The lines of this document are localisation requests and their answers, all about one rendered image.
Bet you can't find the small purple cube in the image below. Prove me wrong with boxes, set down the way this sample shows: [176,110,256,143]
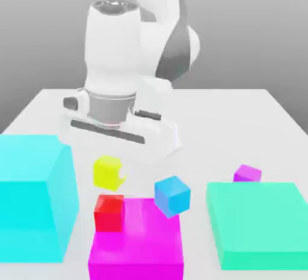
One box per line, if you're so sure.
[233,163,262,183]

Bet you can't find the large magenta box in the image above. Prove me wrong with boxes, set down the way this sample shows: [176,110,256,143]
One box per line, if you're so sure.
[88,197,185,280]

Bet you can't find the large mint green box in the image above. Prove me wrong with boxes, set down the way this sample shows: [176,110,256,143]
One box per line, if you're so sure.
[206,181,308,271]

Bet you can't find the small yellow cube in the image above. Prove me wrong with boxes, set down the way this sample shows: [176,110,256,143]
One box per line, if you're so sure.
[93,155,128,192]

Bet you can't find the small red cube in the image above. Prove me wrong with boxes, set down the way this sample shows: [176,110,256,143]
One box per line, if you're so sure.
[93,194,125,233]

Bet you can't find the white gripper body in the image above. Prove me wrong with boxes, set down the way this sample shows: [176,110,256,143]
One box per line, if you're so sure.
[59,109,183,167]

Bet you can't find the small blue cube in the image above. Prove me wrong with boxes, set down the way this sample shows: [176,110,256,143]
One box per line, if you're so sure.
[153,175,192,219]

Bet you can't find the large cyan box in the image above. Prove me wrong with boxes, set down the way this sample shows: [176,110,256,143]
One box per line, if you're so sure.
[0,134,80,264]

